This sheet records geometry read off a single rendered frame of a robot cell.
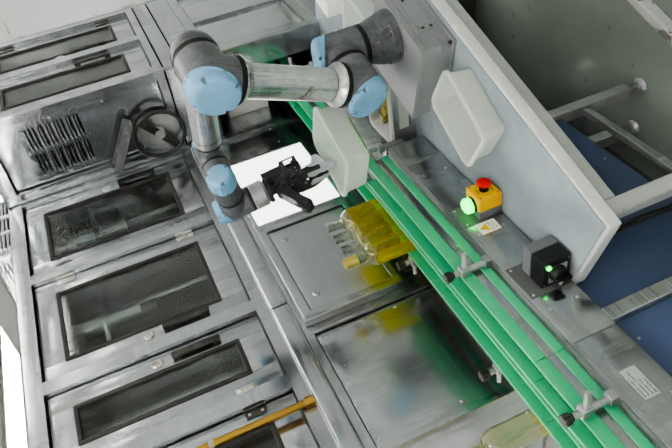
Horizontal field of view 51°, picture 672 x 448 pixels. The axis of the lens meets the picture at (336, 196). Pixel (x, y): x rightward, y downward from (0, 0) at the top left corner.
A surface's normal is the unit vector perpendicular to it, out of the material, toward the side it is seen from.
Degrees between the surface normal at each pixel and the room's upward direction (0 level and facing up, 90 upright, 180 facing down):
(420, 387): 90
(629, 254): 90
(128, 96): 90
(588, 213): 0
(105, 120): 90
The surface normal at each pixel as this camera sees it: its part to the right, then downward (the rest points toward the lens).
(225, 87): 0.30, 0.74
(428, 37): 0.01, -0.56
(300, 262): -0.12, -0.78
